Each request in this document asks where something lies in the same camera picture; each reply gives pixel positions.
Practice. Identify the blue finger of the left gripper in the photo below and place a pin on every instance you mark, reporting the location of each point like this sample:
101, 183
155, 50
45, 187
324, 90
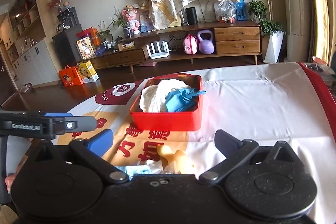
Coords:
58, 115

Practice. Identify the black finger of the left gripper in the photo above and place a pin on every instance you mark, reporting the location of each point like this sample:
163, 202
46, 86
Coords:
80, 123

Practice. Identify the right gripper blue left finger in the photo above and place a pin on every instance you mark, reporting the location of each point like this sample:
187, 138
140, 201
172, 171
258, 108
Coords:
101, 142

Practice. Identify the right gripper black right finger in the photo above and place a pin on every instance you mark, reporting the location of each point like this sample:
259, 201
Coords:
227, 144

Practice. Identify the yellow rubber duck toy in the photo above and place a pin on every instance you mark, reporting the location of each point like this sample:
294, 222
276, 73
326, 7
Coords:
177, 162

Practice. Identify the blue rubber glove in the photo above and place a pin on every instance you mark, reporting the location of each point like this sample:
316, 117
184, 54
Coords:
182, 99

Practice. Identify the white cloth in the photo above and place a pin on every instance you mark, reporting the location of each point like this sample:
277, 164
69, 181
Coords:
153, 98

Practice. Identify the blue face mask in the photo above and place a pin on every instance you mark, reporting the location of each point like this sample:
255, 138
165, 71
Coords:
131, 170

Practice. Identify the person's left hand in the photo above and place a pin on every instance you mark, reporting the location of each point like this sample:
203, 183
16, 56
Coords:
10, 179

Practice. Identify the red metal tin box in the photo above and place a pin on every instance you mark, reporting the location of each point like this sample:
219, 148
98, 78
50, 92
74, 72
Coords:
189, 120

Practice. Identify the orange gift box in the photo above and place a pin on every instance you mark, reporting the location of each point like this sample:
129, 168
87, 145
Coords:
70, 76

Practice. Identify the yellow cardboard box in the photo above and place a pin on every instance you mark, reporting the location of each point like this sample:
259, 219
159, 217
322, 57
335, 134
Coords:
87, 72

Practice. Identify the cereal box on cabinet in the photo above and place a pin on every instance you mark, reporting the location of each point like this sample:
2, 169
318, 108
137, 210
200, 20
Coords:
85, 48

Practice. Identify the white and red tablecloth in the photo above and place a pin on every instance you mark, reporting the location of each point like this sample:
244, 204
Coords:
266, 103

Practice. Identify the black cabinet with coffee machine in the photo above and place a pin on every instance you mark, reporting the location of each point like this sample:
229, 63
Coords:
65, 41

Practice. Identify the small white box on cabinet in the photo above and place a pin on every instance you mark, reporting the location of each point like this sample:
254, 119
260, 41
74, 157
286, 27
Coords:
125, 46

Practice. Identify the purple kettlebell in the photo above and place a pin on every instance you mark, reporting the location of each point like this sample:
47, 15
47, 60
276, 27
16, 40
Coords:
206, 46

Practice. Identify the white router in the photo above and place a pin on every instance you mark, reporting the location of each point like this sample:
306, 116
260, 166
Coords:
158, 50

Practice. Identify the wooden TV cabinet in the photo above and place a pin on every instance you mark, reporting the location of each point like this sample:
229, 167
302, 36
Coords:
242, 38

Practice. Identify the pink toy case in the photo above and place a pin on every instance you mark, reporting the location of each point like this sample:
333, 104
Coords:
190, 45

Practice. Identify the small potted green plant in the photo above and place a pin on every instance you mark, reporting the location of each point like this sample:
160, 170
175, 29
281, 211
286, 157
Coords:
119, 20

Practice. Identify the pink plush doll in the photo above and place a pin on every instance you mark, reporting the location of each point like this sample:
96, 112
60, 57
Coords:
130, 15

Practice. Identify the black cylindrical speaker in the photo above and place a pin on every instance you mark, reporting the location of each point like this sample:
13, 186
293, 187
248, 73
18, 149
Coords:
191, 15

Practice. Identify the blue bottle pack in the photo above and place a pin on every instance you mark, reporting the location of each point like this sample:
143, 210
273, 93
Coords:
241, 11

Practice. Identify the white standing air conditioner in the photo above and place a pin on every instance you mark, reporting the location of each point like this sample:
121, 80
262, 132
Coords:
298, 30

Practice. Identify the clear plastic bag of items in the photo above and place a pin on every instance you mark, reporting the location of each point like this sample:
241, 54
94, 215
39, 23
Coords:
227, 11

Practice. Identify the wooden wall shelf unit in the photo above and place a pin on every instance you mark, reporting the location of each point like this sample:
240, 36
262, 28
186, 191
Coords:
27, 33

